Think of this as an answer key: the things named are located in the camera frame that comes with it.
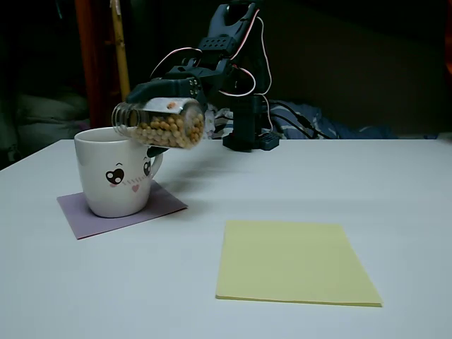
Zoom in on glass jar of soybeans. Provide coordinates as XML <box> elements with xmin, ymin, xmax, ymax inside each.
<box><xmin>111</xmin><ymin>97</ymin><xmax>207</xmax><ymax>151</ymax></box>

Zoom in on white mug with cartoon face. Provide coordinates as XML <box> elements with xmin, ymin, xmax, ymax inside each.
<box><xmin>73</xmin><ymin>127</ymin><xmax>165</xmax><ymax>219</ymax></box>

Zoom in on bamboo pole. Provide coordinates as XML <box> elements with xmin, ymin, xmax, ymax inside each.
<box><xmin>109</xmin><ymin>0</ymin><xmax>132</xmax><ymax>99</ymax></box>

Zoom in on purple paper square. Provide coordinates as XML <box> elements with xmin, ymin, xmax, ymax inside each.
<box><xmin>56</xmin><ymin>179</ymin><xmax>189</xmax><ymax>242</ymax></box>

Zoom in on grey pillow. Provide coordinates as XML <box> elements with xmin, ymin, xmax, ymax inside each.
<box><xmin>12</xmin><ymin>92</ymin><xmax>91</xmax><ymax>141</ymax></box>

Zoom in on floral patterned bedsheet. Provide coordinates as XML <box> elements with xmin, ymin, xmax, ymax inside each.
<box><xmin>203</xmin><ymin>102</ymin><xmax>400</xmax><ymax>141</ymax></box>

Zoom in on yellow paper sheet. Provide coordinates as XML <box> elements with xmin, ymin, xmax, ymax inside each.
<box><xmin>215</xmin><ymin>220</ymin><xmax>384</xmax><ymax>308</ymax></box>

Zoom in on reddish brown wooden post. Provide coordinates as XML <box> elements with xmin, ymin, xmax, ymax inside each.
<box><xmin>74</xmin><ymin>0</ymin><xmax>119</xmax><ymax>130</ymax></box>

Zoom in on white and red servo wire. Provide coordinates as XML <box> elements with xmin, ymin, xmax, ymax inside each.
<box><xmin>149</xmin><ymin>4</ymin><xmax>273</xmax><ymax>134</ymax></box>

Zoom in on black power cables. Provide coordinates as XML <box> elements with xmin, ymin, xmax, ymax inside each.
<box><xmin>268</xmin><ymin>100</ymin><xmax>330</xmax><ymax>139</ymax></box>

